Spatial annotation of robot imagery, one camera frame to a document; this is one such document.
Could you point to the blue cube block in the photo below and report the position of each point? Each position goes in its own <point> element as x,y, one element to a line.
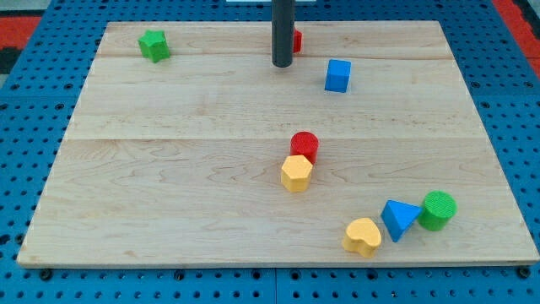
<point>338,74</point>

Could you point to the red star block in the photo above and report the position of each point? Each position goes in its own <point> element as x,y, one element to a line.
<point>297,41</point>

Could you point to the green star block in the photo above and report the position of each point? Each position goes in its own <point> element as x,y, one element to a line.
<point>153,45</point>

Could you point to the yellow hexagon block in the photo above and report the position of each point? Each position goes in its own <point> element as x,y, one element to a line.
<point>296,173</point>

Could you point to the red cylinder block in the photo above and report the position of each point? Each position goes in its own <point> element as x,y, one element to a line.
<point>304,143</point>

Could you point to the light wooden board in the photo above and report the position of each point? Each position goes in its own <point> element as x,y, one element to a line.
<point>177,164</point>

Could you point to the yellow heart block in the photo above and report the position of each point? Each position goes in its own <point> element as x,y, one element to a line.
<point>363,237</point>

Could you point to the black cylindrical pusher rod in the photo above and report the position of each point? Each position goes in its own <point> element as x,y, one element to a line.
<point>282,32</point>

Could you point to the blue triangle block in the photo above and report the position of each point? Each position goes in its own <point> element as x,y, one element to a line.
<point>398,217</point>

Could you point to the green cylinder block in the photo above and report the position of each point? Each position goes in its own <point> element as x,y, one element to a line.
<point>438,209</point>

